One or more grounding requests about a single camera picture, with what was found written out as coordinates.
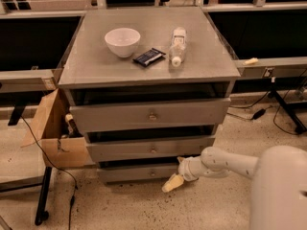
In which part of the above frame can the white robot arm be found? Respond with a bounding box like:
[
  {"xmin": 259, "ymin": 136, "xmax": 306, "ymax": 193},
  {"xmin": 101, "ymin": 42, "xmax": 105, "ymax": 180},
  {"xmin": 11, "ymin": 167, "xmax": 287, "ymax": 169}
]
[{"xmin": 162, "ymin": 146, "xmax": 307, "ymax": 230}]

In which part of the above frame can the black table leg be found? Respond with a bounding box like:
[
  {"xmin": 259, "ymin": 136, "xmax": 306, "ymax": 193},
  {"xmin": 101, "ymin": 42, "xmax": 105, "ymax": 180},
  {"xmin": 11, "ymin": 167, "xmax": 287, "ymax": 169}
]
[
  {"xmin": 35, "ymin": 167, "xmax": 52, "ymax": 226},
  {"xmin": 268, "ymin": 79, "xmax": 307, "ymax": 134}
]

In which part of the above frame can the dark blue snack packet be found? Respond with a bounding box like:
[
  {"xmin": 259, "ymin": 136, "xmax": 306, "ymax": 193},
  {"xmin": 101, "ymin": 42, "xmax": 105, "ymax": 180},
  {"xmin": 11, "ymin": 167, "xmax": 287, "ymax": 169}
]
[{"xmin": 133, "ymin": 48, "xmax": 165, "ymax": 67}]

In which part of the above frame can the small yellow foam piece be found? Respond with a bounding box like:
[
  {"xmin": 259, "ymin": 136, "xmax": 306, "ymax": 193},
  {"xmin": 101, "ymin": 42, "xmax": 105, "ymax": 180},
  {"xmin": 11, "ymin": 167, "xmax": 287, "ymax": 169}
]
[{"xmin": 244, "ymin": 57, "xmax": 258, "ymax": 65}]

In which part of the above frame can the black table leg right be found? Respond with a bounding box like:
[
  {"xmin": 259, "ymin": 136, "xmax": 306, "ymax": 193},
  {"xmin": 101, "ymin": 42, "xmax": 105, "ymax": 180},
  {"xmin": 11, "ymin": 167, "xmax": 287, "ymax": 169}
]
[{"xmin": 268, "ymin": 79, "xmax": 307, "ymax": 134}]

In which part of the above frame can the clear plastic bottle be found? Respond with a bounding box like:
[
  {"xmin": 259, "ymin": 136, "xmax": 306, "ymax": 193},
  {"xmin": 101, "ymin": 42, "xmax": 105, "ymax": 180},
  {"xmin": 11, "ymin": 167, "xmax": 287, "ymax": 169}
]
[{"xmin": 169, "ymin": 27, "xmax": 187, "ymax": 67}]

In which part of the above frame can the wall power outlet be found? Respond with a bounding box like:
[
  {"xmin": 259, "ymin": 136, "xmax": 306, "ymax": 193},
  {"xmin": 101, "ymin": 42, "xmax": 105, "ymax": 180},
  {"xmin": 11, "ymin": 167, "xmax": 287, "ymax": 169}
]
[{"xmin": 263, "ymin": 68, "xmax": 273, "ymax": 78}]

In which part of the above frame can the grey bottom drawer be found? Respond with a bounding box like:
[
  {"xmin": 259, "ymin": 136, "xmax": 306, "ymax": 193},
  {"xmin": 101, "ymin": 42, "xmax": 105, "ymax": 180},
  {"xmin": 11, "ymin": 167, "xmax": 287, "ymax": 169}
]
[{"xmin": 97, "ymin": 163, "xmax": 178, "ymax": 183}]

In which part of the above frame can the grey middle drawer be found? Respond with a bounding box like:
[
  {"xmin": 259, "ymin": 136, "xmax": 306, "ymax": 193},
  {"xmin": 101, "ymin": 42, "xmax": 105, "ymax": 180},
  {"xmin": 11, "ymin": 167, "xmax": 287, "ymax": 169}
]
[{"xmin": 87, "ymin": 135, "xmax": 215, "ymax": 162}]

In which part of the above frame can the black table leg left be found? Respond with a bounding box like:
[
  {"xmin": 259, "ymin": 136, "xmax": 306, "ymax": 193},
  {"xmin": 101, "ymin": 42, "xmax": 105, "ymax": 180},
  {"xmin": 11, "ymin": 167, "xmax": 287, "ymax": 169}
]
[{"xmin": 35, "ymin": 167, "xmax": 52, "ymax": 226}]

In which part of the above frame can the grey top drawer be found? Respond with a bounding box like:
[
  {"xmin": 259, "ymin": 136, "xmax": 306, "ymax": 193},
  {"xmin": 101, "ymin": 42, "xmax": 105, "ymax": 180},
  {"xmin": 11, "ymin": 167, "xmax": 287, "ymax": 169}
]
[{"xmin": 70, "ymin": 98, "xmax": 230, "ymax": 132}]

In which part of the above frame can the black floor cable left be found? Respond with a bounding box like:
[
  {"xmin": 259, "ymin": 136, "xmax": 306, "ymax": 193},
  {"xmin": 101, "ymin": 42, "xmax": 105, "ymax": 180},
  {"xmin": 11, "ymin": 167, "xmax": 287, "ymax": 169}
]
[{"xmin": 20, "ymin": 115, "xmax": 79, "ymax": 230}]

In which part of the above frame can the white ceramic bowl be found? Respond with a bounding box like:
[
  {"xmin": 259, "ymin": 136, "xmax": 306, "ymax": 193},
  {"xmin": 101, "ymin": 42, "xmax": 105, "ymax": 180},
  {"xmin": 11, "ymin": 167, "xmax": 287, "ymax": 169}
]
[{"xmin": 105, "ymin": 28, "xmax": 141, "ymax": 58}]

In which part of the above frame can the grey drawer cabinet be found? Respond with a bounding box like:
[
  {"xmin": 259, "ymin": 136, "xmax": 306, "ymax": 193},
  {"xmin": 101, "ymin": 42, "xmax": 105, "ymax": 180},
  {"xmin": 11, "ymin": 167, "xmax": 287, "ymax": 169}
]
[{"xmin": 59, "ymin": 7, "xmax": 239, "ymax": 169}]

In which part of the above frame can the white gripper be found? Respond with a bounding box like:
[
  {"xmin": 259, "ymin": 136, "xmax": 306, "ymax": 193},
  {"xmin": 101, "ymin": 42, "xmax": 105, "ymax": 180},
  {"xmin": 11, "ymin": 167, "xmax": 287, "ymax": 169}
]
[{"xmin": 162, "ymin": 156, "xmax": 202, "ymax": 193}]

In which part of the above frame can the grey drawer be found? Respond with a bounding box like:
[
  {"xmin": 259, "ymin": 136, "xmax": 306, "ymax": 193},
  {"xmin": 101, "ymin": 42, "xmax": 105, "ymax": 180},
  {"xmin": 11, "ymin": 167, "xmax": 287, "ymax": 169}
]
[
  {"xmin": 97, "ymin": 163, "xmax": 178, "ymax": 183},
  {"xmin": 87, "ymin": 135, "xmax": 215, "ymax": 162},
  {"xmin": 70, "ymin": 98, "xmax": 230, "ymax": 132}
]

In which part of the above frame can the brown cardboard box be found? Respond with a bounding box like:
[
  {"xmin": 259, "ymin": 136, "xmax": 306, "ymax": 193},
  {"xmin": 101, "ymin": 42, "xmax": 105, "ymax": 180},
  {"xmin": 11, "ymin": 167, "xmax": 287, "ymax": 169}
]
[{"xmin": 21, "ymin": 89, "xmax": 91, "ymax": 169}]

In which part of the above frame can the black power adapter cable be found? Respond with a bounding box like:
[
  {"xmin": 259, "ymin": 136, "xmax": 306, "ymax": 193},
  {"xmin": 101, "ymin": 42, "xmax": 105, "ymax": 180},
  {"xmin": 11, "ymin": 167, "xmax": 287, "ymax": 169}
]
[{"xmin": 226, "ymin": 91, "xmax": 273, "ymax": 121}]

